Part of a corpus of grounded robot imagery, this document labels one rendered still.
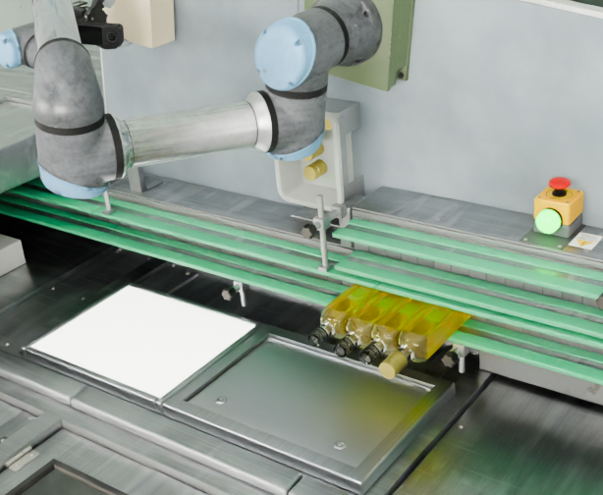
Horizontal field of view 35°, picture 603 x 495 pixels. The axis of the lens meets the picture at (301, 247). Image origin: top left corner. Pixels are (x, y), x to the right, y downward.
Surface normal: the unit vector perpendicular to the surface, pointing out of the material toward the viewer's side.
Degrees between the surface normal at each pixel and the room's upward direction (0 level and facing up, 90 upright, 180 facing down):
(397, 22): 90
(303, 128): 62
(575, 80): 0
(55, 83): 48
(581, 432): 90
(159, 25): 90
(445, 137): 0
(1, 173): 90
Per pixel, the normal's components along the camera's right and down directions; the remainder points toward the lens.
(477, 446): -0.07, -0.89
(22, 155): 0.81, 0.20
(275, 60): -0.59, 0.31
